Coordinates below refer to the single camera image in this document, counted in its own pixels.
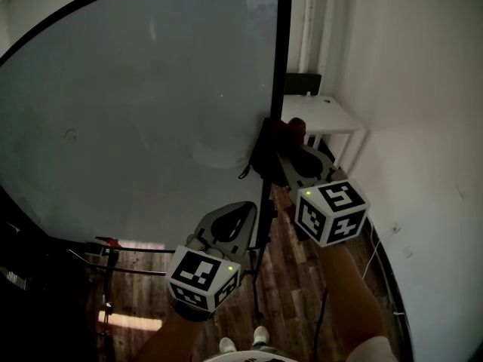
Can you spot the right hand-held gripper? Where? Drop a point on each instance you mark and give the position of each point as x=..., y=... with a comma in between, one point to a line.
x=332, y=213

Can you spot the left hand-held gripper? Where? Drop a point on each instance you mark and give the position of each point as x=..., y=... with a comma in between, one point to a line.
x=196, y=273

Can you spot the dark red cloth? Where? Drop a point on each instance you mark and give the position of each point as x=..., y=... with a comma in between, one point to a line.
x=287, y=130

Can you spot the large rolling whiteboard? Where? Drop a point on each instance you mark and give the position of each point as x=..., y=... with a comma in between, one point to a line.
x=132, y=89

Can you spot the person's right forearm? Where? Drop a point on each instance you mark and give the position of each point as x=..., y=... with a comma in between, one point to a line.
x=351, y=296

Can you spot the person's left forearm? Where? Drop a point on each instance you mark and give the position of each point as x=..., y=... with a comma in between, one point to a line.
x=170, y=341

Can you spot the person's left hand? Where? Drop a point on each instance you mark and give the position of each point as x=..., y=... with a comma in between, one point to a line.
x=207, y=248

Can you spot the black wristband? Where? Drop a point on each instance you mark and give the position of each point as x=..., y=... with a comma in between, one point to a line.
x=190, y=311

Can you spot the white shoe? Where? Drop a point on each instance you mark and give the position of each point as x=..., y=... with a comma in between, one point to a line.
x=227, y=345
x=261, y=336

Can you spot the small red board eraser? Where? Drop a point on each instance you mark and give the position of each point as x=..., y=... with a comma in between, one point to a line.
x=107, y=241

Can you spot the white desk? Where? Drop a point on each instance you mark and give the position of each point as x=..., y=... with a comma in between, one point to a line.
x=320, y=115

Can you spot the dark desk partition panel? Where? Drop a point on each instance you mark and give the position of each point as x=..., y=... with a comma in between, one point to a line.
x=303, y=84

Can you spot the white shirt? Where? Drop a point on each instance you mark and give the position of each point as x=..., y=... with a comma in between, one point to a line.
x=370, y=353

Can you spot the black office chair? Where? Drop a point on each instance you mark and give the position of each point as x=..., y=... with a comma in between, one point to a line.
x=34, y=296

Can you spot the white wall pipe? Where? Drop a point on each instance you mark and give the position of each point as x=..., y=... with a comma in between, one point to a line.
x=306, y=21
x=326, y=21

